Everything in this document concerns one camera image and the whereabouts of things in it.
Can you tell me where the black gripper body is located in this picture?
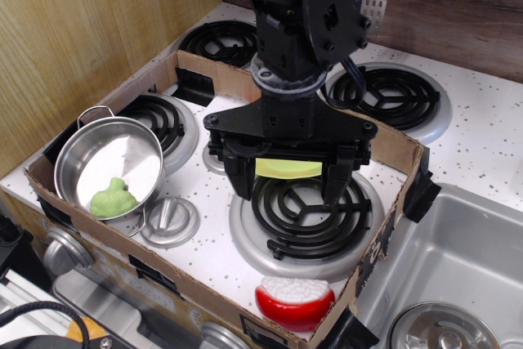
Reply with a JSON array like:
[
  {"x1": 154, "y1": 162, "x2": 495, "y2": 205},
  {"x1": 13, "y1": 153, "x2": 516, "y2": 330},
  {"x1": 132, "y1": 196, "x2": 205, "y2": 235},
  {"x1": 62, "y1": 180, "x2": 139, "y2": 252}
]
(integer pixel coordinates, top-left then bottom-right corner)
[{"x1": 203, "y1": 94, "x2": 378, "y2": 169}]

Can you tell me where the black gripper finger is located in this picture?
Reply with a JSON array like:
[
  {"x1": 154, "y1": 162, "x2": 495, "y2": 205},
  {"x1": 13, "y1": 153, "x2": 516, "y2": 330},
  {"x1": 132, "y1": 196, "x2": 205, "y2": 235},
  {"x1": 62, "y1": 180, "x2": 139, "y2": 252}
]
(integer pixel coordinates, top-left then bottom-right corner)
[
  {"x1": 321, "y1": 151, "x2": 356, "y2": 207},
  {"x1": 224, "y1": 150, "x2": 256, "y2": 200}
]

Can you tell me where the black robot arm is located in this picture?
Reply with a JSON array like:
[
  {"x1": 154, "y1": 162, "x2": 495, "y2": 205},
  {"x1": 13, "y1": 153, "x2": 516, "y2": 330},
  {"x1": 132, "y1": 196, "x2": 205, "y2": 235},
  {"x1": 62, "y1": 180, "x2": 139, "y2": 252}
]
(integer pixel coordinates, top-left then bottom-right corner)
[{"x1": 203, "y1": 0, "x2": 377, "y2": 207}]

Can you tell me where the light green toy plate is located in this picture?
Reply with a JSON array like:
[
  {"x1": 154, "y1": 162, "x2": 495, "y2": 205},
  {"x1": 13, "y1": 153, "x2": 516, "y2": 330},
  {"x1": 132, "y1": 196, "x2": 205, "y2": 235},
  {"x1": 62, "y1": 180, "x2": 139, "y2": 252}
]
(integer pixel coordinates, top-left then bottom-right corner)
[{"x1": 255, "y1": 158, "x2": 322, "y2": 180}]

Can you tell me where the silver centre stove knob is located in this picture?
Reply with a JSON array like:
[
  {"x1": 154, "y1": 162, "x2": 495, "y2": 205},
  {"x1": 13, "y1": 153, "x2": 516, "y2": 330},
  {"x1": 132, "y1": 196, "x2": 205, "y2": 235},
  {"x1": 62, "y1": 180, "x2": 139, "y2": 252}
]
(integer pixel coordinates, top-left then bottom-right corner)
[{"x1": 202, "y1": 146, "x2": 226, "y2": 176}]

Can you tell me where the silver stove knob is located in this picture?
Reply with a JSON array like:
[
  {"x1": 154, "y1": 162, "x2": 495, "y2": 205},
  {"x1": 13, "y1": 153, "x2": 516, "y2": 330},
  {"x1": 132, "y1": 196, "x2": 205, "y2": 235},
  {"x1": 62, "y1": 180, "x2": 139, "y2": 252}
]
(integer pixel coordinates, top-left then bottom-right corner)
[
  {"x1": 141, "y1": 197, "x2": 200, "y2": 248},
  {"x1": 202, "y1": 146, "x2": 226, "y2": 176}
]

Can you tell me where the front right black burner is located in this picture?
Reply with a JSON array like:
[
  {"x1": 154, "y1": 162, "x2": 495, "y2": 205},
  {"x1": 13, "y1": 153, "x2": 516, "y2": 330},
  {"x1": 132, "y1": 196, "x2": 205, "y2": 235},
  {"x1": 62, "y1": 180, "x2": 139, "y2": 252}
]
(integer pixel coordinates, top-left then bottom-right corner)
[{"x1": 229, "y1": 174, "x2": 385, "y2": 283}]

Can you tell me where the black burner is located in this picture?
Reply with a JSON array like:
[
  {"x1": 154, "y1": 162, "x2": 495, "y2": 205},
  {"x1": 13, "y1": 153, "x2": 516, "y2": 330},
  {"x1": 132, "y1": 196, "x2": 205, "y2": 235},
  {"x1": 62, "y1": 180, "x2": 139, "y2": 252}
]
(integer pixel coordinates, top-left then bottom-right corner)
[
  {"x1": 171, "y1": 20, "x2": 257, "y2": 69},
  {"x1": 118, "y1": 93, "x2": 199, "y2": 176},
  {"x1": 324, "y1": 62, "x2": 452, "y2": 145},
  {"x1": 229, "y1": 174, "x2": 385, "y2": 283}
]

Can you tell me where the front left black burner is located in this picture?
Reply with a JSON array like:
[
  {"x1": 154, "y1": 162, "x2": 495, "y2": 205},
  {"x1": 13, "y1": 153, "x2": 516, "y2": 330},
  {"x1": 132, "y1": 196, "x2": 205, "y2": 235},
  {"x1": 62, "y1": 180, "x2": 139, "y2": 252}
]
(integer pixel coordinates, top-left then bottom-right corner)
[{"x1": 118, "y1": 93, "x2": 199, "y2": 176}]

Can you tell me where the silver front stove knob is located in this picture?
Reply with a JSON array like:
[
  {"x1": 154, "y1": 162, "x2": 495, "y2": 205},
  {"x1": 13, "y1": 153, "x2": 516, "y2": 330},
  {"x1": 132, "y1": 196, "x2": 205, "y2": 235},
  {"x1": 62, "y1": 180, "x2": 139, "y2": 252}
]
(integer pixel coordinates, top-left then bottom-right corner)
[{"x1": 141, "y1": 197, "x2": 200, "y2": 248}]

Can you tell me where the back left black burner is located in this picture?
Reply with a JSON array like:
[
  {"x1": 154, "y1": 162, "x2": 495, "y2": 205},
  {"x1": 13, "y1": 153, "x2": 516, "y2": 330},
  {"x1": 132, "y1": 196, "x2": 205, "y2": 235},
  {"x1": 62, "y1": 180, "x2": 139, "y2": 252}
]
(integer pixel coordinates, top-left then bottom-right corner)
[{"x1": 171, "y1": 20, "x2": 257, "y2": 69}]

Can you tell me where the back right black burner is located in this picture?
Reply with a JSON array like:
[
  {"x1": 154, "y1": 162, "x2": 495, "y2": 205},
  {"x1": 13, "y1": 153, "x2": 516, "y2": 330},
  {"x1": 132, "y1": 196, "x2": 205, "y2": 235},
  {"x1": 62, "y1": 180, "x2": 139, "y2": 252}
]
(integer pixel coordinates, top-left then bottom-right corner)
[{"x1": 324, "y1": 62, "x2": 452, "y2": 145}]

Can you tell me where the brown cardboard fence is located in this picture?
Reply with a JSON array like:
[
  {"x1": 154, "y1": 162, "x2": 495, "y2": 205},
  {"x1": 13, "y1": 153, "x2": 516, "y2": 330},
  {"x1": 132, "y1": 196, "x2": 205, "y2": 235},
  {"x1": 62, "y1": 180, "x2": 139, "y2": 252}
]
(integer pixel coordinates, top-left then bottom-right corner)
[{"x1": 24, "y1": 49, "x2": 442, "y2": 349}]

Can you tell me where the green toy vegetable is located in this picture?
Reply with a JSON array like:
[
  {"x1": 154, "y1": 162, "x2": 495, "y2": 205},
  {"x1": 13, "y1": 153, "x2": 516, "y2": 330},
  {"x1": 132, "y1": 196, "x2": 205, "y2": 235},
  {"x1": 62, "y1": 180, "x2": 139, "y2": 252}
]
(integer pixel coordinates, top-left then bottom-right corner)
[{"x1": 90, "y1": 177, "x2": 137, "y2": 218}]

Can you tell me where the red bowl of rice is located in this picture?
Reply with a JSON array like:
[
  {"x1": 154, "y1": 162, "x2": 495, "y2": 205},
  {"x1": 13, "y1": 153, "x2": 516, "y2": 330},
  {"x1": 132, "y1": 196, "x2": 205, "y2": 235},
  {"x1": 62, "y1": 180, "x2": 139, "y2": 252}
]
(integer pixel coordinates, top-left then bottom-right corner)
[{"x1": 255, "y1": 276, "x2": 336, "y2": 333}]

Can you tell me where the silver metal pot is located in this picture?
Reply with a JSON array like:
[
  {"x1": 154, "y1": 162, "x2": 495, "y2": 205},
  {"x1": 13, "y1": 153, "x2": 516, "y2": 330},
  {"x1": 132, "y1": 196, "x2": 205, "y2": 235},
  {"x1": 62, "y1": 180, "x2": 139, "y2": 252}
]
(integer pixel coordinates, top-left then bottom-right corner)
[{"x1": 54, "y1": 105, "x2": 165, "y2": 237}]

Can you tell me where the stainless steel sink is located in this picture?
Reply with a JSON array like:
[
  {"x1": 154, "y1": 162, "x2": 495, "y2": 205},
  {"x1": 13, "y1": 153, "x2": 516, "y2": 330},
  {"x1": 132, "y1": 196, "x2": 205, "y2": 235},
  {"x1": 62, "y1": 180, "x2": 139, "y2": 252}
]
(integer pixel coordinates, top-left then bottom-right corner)
[{"x1": 355, "y1": 184, "x2": 522, "y2": 348}]

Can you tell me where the hanging metal spatula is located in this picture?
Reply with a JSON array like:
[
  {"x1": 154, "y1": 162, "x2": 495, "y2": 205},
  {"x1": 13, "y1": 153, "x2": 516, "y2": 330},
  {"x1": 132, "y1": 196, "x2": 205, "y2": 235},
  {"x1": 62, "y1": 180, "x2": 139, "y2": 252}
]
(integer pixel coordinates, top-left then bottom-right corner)
[{"x1": 360, "y1": 0, "x2": 388, "y2": 35}]

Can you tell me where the silver oven knob right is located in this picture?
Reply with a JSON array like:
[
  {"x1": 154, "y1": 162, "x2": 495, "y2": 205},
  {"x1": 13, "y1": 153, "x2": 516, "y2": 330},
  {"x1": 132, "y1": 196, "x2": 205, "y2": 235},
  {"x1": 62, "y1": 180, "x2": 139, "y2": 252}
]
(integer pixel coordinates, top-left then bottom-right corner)
[{"x1": 199, "y1": 322, "x2": 250, "y2": 349}]

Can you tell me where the silver oven knob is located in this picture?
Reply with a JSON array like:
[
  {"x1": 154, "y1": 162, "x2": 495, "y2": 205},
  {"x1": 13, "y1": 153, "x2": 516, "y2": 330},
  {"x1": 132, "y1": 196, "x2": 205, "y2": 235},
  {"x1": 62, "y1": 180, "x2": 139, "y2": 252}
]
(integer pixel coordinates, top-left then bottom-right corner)
[
  {"x1": 199, "y1": 322, "x2": 250, "y2": 349},
  {"x1": 43, "y1": 226, "x2": 95, "y2": 276}
]

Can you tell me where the silver sink drain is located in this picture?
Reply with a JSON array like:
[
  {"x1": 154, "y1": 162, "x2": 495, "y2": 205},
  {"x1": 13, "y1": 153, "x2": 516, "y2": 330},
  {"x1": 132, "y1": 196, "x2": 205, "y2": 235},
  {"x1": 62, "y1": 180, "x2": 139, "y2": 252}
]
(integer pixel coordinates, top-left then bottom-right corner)
[{"x1": 387, "y1": 302, "x2": 501, "y2": 348}]

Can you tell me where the silver oven knob left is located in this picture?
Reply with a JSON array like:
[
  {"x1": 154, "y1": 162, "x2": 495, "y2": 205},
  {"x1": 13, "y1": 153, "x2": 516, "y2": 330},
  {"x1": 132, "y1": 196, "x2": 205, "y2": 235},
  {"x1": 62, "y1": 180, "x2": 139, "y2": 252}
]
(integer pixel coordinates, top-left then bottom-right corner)
[{"x1": 43, "y1": 226, "x2": 95, "y2": 276}]

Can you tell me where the black cable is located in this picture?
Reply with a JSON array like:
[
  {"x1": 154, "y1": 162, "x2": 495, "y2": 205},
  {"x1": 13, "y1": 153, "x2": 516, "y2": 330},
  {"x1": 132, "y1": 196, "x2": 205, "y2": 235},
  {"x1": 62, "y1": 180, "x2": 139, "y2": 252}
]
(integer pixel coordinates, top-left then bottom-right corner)
[{"x1": 0, "y1": 301, "x2": 90, "y2": 349}]

